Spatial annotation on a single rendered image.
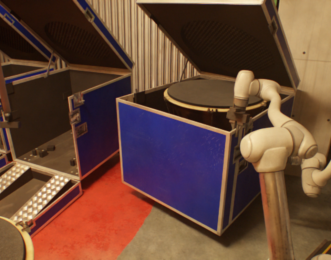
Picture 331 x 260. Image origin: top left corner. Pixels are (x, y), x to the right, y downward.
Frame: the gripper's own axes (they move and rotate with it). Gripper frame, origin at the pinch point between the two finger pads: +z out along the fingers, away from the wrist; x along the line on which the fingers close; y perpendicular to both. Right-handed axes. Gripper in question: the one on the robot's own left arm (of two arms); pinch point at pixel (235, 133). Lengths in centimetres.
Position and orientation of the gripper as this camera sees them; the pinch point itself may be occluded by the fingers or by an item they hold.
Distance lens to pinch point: 182.8
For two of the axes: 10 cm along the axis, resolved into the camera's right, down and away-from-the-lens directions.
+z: -1.2, 9.6, 2.7
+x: -7.7, -2.6, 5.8
